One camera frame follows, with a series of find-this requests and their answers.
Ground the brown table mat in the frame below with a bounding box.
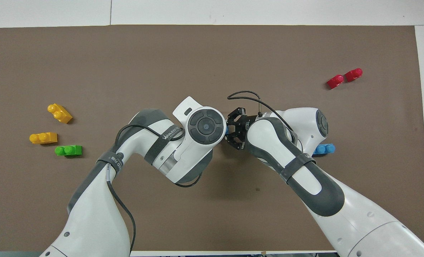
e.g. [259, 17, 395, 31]
[0, 24, 424, 252]

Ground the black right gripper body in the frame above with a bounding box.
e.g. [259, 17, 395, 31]
[228, 114, 258, 150]

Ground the red one-stud toy brick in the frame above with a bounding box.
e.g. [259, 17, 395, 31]
[344, 68, 363, 82]
[327, 74, 344, 90]

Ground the yellow two-stud toy brick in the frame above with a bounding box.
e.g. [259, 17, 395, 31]
[47, 103, 73, 124]
[29, 132, 58, 145]

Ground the green two-stud toy brick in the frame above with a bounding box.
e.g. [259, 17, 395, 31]
[55, 145, 83, 157]

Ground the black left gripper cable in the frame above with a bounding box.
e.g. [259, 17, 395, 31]
[106, 124, 202, 257]

